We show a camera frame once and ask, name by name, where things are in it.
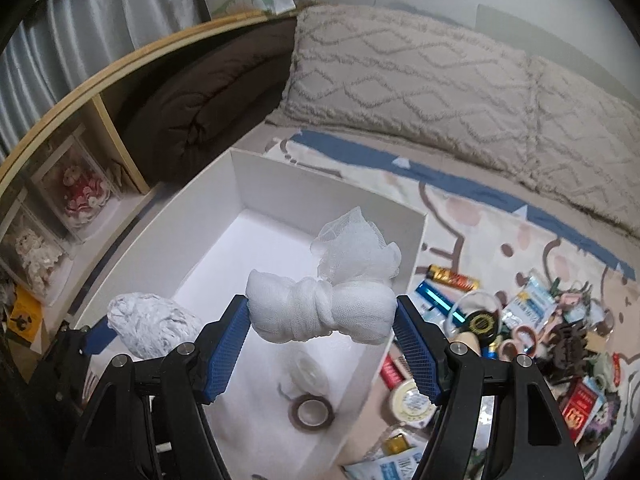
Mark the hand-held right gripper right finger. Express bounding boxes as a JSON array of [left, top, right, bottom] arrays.
[[392, 296, 586, 480]]

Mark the folded brown blanket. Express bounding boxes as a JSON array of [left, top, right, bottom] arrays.
[[112, 17, 301, 186]]

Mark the blue tube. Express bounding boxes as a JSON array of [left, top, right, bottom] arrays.
[[417, 280, 468, 326]]

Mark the white textured bundle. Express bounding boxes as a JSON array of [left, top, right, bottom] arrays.
[[106, 292, 203, 359]]

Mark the round beige tin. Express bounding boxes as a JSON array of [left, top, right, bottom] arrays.
[[389, 379, 438, 428]]

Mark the black round tin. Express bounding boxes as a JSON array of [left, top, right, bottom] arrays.
[[465, 310, 501, 337]]

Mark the yellow black card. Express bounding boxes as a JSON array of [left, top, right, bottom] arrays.
[[7, 287, 43, 346]]

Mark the white storage box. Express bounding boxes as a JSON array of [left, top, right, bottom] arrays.
[[70, 147, 428, 480]]

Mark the dark beaded hair accessory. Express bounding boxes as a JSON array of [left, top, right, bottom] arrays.
[[537, 322, 591, 381]]

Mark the printed blanket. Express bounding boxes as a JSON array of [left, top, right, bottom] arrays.
[[262, 127, 640, 480]]

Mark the wooden shelf unit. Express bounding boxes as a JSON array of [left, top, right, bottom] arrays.
[[0, 10, 301, 341]]

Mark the red gold battery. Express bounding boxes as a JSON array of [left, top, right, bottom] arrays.
[[427, 264, 480, 291]]

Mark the silver curtain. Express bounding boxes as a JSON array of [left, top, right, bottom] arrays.
[[0, 0, 211, 161]]

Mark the red doll in clear case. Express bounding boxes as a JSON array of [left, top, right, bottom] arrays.
[[32, 135, 121, 246]]

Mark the beige wooden block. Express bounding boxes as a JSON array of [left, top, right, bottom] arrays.
[[457, 332, 483, 356]]

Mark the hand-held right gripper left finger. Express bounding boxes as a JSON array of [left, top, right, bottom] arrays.
[[62, 295, 251, 480]]

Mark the gold packet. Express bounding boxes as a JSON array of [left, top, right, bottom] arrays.
[[382, 432, 408, 456]]

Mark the red box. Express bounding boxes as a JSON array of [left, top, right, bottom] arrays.
[[560, 377, 608, 433]]

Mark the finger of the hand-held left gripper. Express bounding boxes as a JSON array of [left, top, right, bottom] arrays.
[[82, 321, 120, 357]]

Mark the clear plastic tape roll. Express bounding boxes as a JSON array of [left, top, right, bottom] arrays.
[[292, 352, 331, 391]]

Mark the large beige textured pillow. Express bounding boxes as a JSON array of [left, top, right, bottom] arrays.
[[265, 4, 543, 163]]

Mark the brown tape roll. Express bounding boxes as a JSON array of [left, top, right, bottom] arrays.
[[290, 394, 336, 430]]

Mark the blue white star packet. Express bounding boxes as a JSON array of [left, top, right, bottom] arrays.
[[502, 280, 558, 331]]

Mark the white doll in clear case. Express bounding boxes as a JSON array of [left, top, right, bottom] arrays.
[[0, 200, 68, 303]]

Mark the white gauze bundle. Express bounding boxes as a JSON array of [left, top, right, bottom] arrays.
[[245, 206, 403, 346]]

